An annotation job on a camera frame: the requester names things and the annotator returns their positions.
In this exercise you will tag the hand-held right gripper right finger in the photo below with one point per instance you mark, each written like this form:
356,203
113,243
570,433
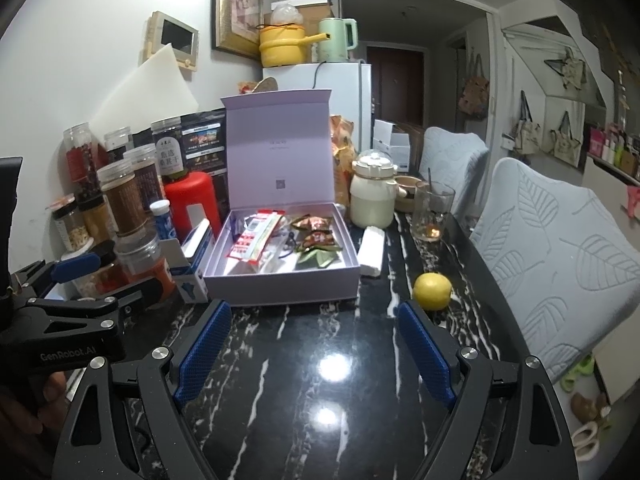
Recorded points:
427,355

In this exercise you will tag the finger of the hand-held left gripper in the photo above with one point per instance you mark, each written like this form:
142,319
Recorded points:
140,292
75,266

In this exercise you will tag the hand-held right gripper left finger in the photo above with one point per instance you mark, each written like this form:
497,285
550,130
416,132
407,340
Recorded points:
202,355

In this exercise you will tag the red white packet strip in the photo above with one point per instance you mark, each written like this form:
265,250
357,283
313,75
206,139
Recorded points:
255,240

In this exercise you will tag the green packet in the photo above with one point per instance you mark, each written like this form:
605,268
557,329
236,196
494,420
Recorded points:
315,260

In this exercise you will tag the snack packets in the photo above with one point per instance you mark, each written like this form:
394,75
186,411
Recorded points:
315,241

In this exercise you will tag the red gold snack packet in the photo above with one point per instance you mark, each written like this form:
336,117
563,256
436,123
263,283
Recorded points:
312,222

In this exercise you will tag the lavender gift box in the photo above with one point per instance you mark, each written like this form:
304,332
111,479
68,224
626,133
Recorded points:
280,145

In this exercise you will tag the person's left hand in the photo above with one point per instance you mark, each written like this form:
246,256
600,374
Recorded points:
52,392

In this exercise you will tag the clear jar orange contents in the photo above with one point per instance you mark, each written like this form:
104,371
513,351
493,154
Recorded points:
145,265

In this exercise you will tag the black lid jar red contents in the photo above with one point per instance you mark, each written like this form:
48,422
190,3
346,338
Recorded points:
102,275

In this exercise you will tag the black lid jar pale slices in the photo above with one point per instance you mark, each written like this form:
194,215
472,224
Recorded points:
70,227

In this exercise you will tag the black lid jar yellow contents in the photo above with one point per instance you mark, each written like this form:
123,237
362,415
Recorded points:
97,220

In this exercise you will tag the blue white medicine box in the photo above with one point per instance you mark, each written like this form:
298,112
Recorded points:
192,265

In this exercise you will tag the yellow lemon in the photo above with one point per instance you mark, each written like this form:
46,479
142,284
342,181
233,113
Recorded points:
432,290

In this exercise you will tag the blue tablet tube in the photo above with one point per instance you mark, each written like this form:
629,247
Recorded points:
162,220

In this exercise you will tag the brown powder jar white label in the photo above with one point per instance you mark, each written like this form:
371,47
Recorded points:
122,200

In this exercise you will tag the red bottle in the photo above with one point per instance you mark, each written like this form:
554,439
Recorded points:
190,205

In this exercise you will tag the red berries jar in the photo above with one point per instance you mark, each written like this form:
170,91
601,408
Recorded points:
82,160

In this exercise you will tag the white tissue packet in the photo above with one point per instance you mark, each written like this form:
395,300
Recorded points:
372,250

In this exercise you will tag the dark brown contents jar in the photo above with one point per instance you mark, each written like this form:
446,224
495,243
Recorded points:
147,170

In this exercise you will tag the jar with black label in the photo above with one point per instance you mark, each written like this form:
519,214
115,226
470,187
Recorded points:
119,142

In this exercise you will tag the glass cup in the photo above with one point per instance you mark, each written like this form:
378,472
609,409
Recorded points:
432,220

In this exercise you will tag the green slipper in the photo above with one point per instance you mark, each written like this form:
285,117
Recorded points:
577,372

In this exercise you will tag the beige ceramic bowl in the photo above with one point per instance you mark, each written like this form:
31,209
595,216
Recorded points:
407,197

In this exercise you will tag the chair with leaf cover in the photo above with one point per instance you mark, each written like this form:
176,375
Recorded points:
560,260
450,160

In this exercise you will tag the black snack bag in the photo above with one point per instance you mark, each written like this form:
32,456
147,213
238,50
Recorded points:
205,140

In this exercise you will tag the brown plush slipper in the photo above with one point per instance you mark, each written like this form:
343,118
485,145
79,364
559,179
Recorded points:
587,406

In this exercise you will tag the metal spoon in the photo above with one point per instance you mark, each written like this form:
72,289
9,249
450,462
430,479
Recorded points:
430,185

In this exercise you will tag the white slipper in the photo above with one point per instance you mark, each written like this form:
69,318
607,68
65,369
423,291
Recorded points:
585,440

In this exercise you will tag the white foam board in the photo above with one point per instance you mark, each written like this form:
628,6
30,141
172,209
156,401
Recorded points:
145,95

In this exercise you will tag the orange snack bag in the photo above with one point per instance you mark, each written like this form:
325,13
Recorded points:
344,160

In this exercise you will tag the white cardboard box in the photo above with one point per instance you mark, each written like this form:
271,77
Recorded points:
390,145

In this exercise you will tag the cream tote bag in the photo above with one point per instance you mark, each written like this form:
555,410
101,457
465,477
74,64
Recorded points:
565,142
526,132

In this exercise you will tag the woven round mat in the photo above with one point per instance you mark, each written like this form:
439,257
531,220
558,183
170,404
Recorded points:
267,85

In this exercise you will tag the cream intercom panel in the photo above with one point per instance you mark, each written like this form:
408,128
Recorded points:
175,35

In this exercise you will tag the pink cloth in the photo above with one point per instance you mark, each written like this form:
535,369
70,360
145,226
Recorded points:
632,200

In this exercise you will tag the brown floral tote bag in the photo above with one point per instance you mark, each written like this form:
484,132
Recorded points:
474,92

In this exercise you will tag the white fridge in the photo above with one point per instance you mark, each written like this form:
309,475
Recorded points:
345,95

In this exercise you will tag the dark wooden door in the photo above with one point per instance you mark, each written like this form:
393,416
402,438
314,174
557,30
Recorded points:
395,82

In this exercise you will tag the row of cosmetic bottles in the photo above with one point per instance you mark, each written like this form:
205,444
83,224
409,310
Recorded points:
615,150

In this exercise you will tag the yellow pot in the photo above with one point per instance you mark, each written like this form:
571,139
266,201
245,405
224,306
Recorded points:
282,47

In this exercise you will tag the gold framed picture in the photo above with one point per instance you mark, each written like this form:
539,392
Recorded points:
237,5

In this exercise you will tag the white plastic bag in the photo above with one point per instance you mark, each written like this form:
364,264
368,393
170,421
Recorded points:
287,15

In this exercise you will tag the cream bag on hanger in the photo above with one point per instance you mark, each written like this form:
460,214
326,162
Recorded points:
567,70

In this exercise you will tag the green electric kettle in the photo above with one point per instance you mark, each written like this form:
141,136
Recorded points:
335,40

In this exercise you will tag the brown cardboard box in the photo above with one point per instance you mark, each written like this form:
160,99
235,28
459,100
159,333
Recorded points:
317,10

